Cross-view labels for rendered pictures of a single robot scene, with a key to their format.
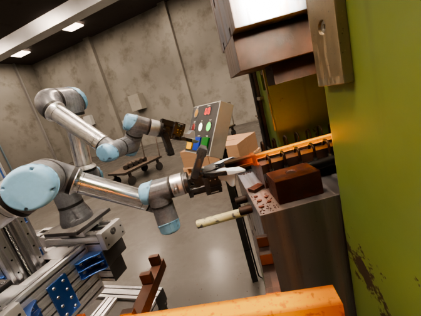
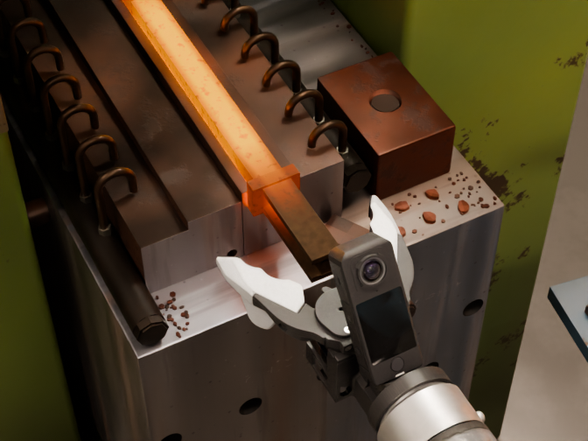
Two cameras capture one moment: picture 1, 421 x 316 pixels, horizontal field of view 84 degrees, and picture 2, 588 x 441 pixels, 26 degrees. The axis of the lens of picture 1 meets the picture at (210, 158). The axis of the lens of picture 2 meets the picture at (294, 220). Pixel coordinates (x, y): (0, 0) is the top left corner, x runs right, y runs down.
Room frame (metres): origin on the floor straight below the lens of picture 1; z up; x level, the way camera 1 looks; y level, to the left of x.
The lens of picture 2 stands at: (1.09, 0.53, 1.82)
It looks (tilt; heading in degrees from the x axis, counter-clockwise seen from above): 49 degrees down; 242
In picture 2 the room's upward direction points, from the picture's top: straight up
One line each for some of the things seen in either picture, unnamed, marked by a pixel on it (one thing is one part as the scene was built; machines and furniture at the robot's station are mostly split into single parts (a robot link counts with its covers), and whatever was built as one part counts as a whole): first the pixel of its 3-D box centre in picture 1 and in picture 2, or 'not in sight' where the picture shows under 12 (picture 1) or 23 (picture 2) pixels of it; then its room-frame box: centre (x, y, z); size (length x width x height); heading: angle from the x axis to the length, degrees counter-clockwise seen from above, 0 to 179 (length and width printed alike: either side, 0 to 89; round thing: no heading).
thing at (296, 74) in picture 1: (316, 63); not in sight; (0.75, -0.39, 1.24); 0.30 x 0.07 x 0.06; 89
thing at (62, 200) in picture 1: (66, 189); not in sight; (1.13, 0.73, 0.98); 0.13 x 0.12 x 0.14; 156
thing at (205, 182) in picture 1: (203, 180); (375, 358); (0.75, 0.04, 0.97); 0.12 x 0.08 x 0.09; 89
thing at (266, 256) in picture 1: (205, 258); not in sight; (0.37, 0.06, 0.96); 0.23 x 0.06 x 0.02; 81
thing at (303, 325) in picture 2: not in sight; (306, 311); (0.79, -0.01, 1.00); 0.09 x 0.05 x 0.02; 125
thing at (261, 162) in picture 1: (314, 151); (151, 82); (0.77, -0.35, 0.96); 0.42 x 0.20 x 0.09; 89
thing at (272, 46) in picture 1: (296, 41); not in sight; (0.77, -0.35, 1.32); 0.42 x 0.20 x 0.10; 89
